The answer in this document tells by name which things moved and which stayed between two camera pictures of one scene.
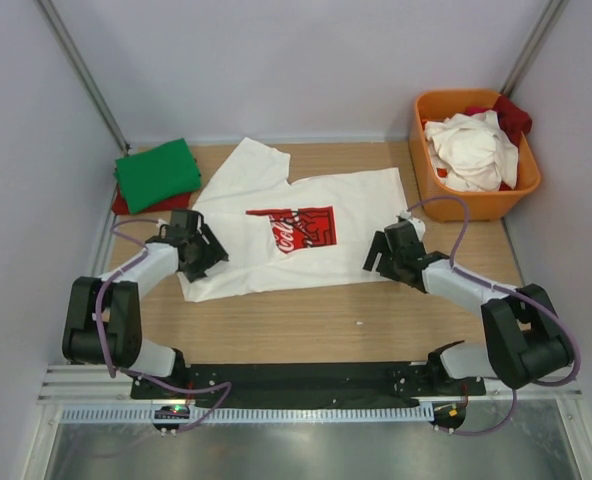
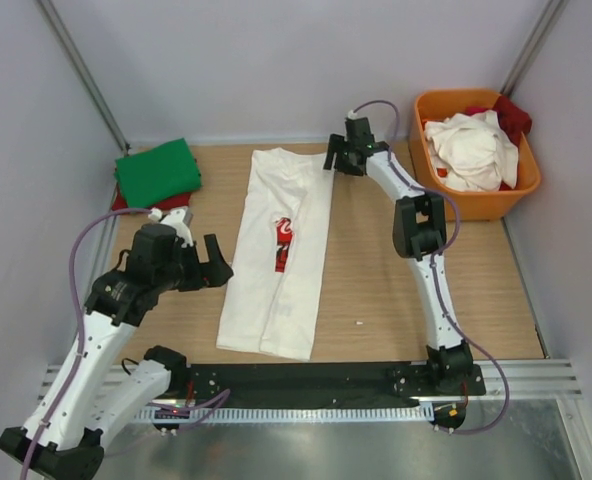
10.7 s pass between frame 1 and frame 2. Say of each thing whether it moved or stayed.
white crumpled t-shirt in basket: stayed
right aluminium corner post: stayed
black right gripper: moved
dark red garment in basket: stayed
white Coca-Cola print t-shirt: moved
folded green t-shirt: stayed
